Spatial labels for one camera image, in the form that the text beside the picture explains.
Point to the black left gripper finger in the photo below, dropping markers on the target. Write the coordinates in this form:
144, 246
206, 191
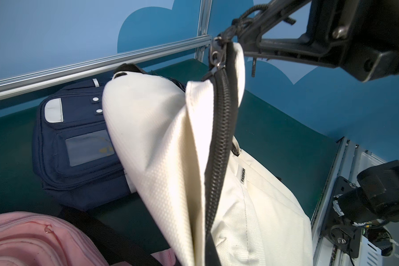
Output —
211, 255

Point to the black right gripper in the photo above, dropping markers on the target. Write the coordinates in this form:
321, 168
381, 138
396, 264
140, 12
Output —
361, 37

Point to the beige and navy backpack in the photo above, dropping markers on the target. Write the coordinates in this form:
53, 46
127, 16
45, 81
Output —
178, 147

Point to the pink backpack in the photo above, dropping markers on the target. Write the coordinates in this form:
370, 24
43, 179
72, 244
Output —
74, 239

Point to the navy blue backpack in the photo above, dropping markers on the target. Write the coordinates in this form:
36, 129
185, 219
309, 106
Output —
72, 152

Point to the aluminium right corner post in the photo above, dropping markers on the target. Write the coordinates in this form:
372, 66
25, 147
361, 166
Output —
202, 29

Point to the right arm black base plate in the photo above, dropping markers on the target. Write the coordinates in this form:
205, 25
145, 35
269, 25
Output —
337, 228

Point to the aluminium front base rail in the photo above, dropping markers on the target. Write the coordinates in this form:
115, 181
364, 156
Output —
372, 206

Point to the aluminium back rail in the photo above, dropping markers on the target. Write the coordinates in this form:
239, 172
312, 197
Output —
28, 83

